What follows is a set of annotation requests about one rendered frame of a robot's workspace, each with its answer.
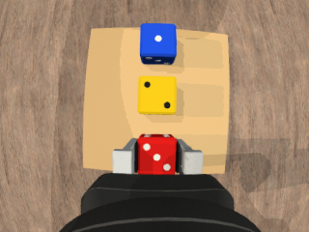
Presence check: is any red die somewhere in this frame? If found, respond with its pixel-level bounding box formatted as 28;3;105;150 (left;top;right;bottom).
137;133;177;175

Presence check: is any tan flat mat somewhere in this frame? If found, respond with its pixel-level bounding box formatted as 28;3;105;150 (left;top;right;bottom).
83;28;229;174

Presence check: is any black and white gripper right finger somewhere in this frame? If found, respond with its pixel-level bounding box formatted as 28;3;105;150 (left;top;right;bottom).
175;139;204;175

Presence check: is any blue die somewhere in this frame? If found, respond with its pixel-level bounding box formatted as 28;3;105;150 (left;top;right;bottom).
139;23;177;65

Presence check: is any yellow die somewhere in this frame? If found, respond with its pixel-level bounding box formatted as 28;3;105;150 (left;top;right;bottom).
138;76;177;115

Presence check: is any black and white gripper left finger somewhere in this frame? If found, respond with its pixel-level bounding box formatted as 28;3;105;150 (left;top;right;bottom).
112;138;138;174

